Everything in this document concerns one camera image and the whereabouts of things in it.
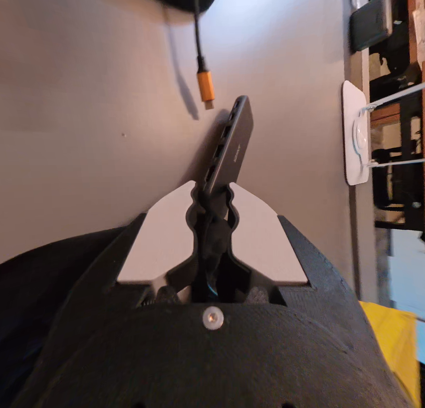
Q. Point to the black metal shelf rack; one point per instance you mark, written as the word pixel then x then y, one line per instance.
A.
pixel 406 122

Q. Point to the yellow plastic bin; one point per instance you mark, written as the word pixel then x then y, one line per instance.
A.
pixel 391 341

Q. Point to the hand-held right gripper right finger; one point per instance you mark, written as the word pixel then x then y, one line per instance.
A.
pixel 269 248

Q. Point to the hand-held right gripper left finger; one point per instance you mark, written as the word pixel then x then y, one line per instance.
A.
pixel 156 245

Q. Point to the grey slim usb hub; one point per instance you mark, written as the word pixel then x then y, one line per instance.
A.
pixel 237 149

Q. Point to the grey power bank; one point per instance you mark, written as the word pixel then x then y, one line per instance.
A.
pixel 370 22

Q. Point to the clear acrylic stand white base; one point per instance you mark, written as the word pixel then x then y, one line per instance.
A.
pixel 353 122

